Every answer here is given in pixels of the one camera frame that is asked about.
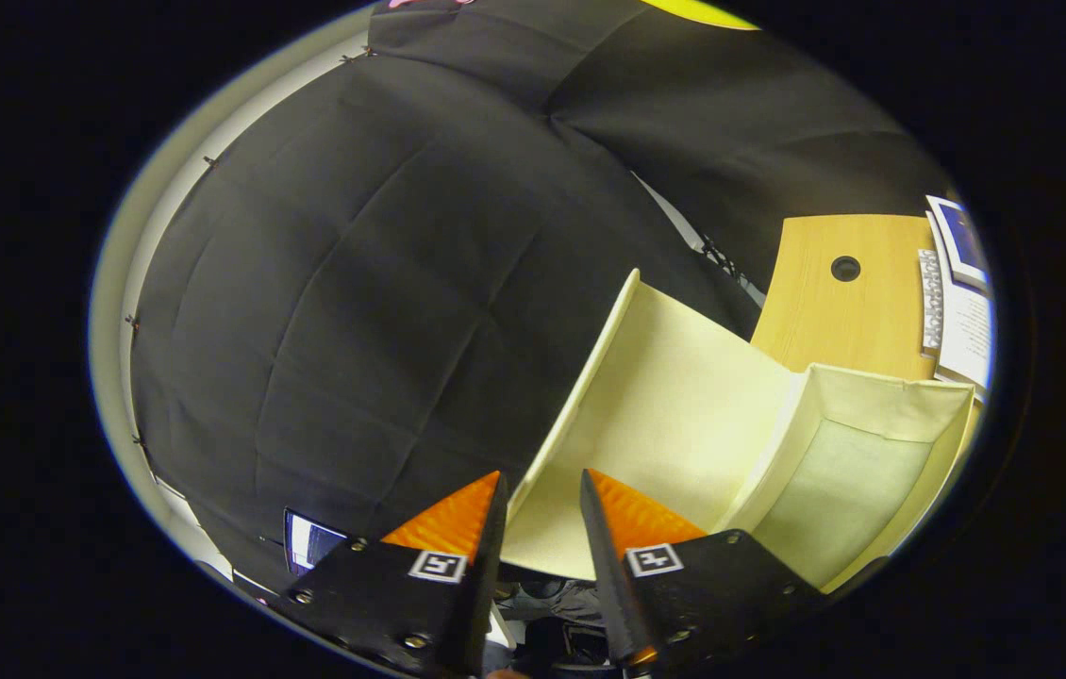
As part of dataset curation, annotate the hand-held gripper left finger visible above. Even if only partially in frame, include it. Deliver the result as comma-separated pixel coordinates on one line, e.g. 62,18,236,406
267,470,509,679

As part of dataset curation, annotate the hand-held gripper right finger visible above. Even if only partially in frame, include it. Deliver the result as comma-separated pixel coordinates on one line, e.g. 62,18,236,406
578,468,828,675

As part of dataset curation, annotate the cream fabric storage box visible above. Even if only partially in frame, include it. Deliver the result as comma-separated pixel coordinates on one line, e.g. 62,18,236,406
500,269,982,595

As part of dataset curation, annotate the dark grey cloth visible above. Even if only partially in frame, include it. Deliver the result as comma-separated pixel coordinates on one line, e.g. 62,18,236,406
493,578,630,675

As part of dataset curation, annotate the glowing computer screen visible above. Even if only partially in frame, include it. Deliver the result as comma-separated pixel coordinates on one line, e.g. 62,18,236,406
283,509,350,578

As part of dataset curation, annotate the black backdrop cloth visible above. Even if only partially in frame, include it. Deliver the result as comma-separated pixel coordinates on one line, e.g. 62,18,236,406
123,0,958,604

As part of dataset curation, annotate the large white cover book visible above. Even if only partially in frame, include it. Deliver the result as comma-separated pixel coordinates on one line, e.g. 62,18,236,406
917,248,997,405

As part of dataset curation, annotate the small blue cover book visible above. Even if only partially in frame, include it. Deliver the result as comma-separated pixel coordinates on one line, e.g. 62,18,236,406
926,193,993,289

